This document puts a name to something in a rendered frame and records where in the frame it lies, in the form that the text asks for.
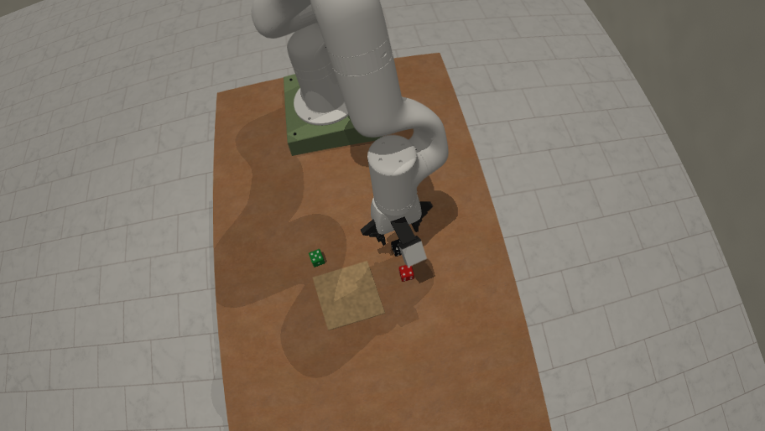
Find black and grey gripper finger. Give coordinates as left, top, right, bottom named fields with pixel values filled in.
left=361, top=220, right=386, bottom=246
left=412, top=201, right=433, bottom=232

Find green die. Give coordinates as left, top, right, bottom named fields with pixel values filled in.
left=309, top=249, right=325, bottom=267

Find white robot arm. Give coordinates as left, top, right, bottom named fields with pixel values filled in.
left=252, top=0, right=449, bottom=216

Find black die with white pips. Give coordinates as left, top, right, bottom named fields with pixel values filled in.
left=391, top=239, right=402, bottom=257

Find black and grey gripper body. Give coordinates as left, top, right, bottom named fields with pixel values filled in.
left=371, top=195, right=422, bottom=235

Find red die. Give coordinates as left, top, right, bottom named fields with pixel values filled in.
left=399, top=265, right=414, bottom=282

